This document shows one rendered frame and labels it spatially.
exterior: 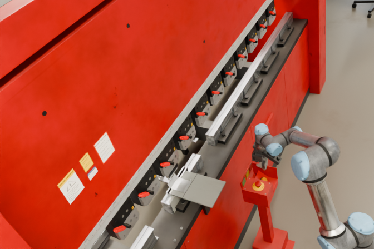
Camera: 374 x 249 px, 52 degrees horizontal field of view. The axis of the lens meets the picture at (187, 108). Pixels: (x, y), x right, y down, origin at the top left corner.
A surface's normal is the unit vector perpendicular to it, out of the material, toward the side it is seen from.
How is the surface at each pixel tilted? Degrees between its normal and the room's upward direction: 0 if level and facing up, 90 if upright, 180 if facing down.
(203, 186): 0
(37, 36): 90
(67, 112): 90
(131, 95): 90
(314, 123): 0
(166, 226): 0
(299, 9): 90
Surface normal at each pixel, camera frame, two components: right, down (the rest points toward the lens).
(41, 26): 0.85, 0.15
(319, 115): -0.22, -0.76
